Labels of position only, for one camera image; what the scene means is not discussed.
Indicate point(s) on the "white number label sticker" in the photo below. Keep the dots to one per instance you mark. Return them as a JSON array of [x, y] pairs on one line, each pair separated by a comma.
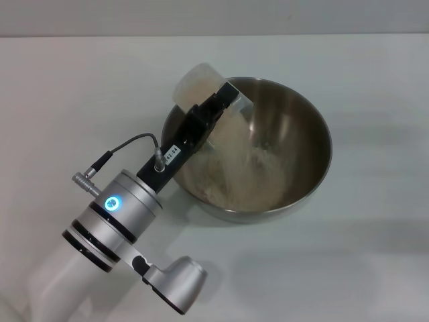
[[173, 154]]

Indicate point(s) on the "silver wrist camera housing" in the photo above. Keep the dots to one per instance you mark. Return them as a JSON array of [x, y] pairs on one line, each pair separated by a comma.
[[181, 281]]

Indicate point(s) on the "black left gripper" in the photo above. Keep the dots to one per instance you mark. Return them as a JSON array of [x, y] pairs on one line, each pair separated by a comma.
[[187, 141]]

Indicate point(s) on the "white rice grains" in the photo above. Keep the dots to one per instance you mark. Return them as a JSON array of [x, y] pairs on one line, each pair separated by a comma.
[[234, 188]]

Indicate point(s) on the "clear plastic measuring cup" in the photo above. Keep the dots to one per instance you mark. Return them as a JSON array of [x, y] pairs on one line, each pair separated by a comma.
[[197, 84]]

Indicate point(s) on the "stainless steel mixing bowl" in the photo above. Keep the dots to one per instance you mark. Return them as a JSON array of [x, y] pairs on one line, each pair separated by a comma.
[[295, 144]]

